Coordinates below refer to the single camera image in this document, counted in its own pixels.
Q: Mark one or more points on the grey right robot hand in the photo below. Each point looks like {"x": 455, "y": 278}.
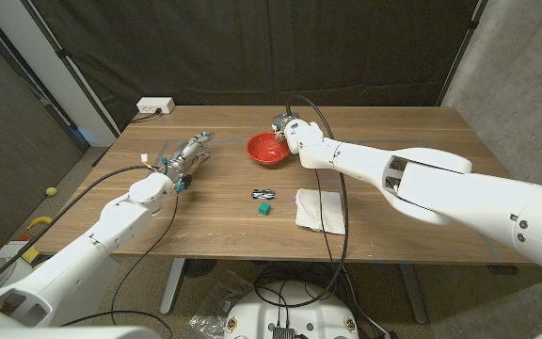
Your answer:
{"x": 280, "y": 121}

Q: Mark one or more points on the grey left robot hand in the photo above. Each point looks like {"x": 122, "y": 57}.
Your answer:
{"x": 184, "y": 157}

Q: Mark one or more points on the red bowl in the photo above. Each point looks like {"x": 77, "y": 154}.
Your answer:
{"x": 264, "y": 150}

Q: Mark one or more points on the white towel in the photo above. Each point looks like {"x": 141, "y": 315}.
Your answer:
{"x": 308, "y": 209}

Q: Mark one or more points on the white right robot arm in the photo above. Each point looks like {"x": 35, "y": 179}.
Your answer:
{"x": 440, "y": 188}

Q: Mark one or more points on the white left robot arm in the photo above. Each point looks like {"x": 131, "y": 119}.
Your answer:
{"x": 87, "y": 254}

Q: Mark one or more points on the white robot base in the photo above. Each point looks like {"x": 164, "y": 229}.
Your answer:
{"x": 261, "y": 320}

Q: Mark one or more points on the white power strip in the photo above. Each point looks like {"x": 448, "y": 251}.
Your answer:
{"x": 155, "y": 105}

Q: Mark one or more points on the black silver toy car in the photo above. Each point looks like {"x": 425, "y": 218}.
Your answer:
{"x": 263, "y": 194}

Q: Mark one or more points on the black backdrop curtain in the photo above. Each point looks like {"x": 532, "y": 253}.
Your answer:
{"x": 252, "y": 47}

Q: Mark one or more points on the small teal green block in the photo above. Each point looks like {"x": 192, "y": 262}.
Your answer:
{"x": 264, "y": 209}

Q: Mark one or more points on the black round floor object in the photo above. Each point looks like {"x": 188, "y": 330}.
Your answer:
{"x": 199, "y": 267}

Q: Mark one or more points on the white table leg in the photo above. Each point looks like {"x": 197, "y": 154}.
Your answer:
{"x": 172, "y": 287}

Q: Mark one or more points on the yellow green ball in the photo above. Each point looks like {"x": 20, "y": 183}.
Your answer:
{"x": 51, "y": 191}

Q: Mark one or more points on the clear plastic bag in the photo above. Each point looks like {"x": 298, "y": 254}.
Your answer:
{"x": 214, "y": 306}

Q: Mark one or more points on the black backdrop stand pole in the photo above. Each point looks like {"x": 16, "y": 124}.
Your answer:
{"x": 66, "y": 61}
{"x": 461, "y": 52}

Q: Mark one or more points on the yellow black tool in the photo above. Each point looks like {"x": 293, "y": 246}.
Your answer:
{"x": 39, "y": 220}

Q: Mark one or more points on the small red object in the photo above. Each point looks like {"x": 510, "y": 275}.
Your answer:
{"x": 25, "y": 236}

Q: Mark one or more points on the grey table leg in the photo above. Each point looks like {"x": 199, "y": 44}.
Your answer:
{"x": 414, "y": 296}

